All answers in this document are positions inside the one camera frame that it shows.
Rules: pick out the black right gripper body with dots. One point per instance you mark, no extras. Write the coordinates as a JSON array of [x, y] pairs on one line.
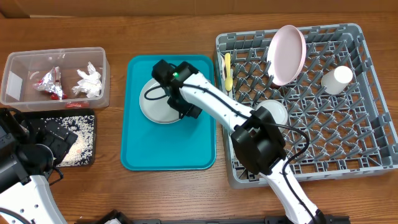
[[185, 109]]

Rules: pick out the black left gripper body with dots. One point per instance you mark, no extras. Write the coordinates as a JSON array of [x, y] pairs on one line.
[[58, 147]]

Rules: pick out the grey small plate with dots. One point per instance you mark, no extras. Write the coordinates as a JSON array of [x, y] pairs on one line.
[[157, 110]]

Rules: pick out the red sauce packet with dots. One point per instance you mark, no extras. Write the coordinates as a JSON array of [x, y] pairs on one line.
[[73, 105]]

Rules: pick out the silver foil wrapper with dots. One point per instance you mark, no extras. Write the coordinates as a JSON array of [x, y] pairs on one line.
[[51, 84]]

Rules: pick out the white plastic knife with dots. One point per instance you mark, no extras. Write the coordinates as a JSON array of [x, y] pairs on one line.
[[223, 67]]

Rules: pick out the yellow plastic spoon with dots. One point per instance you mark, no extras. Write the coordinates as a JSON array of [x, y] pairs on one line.
[[228, 80]]

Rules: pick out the white napkin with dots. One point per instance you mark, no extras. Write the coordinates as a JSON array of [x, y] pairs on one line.
[[90, 82]]

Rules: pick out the grey bowl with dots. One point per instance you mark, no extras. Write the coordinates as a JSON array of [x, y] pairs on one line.
[[277, 110]]

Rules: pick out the white large plate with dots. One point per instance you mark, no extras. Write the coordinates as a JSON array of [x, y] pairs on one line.
[[287, 53]]

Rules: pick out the white plastic cup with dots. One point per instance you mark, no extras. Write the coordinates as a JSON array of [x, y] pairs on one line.
[[337, 80]]

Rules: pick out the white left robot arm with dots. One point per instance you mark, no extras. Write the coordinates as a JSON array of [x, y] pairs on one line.
[[28, 157]]

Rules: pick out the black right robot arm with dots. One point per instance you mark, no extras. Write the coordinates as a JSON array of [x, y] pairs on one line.
[[256, 137]]

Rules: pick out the grey dishwasher rack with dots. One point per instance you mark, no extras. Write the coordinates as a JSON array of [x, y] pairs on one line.
[[351, 134]]

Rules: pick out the black plastic tray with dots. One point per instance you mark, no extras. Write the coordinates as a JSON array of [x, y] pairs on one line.
[[61, 113]]

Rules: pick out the spilled white rice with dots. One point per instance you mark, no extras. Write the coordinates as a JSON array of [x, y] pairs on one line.
[[82, 151]]

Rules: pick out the clear plastic bin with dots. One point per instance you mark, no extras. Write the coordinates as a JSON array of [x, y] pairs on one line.
[[23, 69]]

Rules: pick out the teal serving tray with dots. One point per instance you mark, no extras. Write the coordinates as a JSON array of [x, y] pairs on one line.
[[187, 144]]

